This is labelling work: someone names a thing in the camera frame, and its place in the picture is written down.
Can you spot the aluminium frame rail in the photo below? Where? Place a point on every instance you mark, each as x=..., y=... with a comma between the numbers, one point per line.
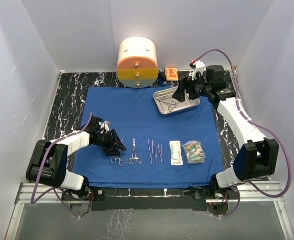
x=148, y=214

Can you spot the remaining ring-handled clamp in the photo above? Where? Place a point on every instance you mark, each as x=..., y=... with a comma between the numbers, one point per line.
x=117, y=158

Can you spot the green clear supply packet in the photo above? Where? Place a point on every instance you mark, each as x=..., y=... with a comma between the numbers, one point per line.
x=192, y=152

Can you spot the small orange spiral notebook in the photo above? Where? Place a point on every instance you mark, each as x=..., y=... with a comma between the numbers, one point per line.
x=171, y=74

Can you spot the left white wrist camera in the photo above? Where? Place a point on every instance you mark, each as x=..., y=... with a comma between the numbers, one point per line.
x=104, y=127

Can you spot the steel forceps ring handles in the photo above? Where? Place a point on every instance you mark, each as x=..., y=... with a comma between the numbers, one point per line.
x=134, y=157

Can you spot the blue surgical cloth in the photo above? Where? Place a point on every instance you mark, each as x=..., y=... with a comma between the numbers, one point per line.
x=134, y=114

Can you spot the steel tweezers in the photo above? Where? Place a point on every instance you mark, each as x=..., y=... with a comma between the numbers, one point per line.
x=160, y=151
x=156, y=153

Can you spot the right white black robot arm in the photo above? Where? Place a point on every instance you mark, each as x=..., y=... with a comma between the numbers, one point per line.
x=257, y=156

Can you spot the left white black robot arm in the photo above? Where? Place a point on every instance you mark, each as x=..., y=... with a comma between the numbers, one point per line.
x=48, y=162

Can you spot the long white green pouch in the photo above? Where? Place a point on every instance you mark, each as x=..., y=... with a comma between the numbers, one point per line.
x=175, y=153

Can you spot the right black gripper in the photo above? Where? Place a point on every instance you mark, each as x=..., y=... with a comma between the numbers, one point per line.
x=179, y=93

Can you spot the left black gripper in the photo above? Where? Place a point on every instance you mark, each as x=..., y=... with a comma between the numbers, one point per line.
x=113, y=142

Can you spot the blue black clip tool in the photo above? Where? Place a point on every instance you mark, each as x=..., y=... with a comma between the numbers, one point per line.
x=162, y=79

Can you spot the steel instrument tray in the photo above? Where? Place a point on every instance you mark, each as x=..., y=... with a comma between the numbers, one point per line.
x=166, y=95

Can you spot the white blue supply packet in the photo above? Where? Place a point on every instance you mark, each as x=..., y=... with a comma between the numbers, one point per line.
x=202, y=153

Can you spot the round three-drawer storage box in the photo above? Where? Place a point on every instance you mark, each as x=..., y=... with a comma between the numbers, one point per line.
x=137, y=65

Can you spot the long serrated steel forceps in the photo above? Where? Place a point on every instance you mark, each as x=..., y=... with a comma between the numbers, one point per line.
x=150, y=147

